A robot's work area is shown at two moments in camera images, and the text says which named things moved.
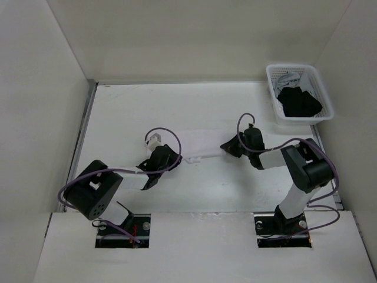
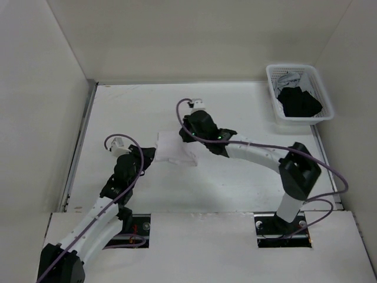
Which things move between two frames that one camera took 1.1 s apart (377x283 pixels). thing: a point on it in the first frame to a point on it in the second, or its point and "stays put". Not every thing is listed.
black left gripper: (174, 158) to (149, 154)
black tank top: (298, 104) stays put
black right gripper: (230, 147) to (185, 137)
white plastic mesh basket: (319, 88) stays put
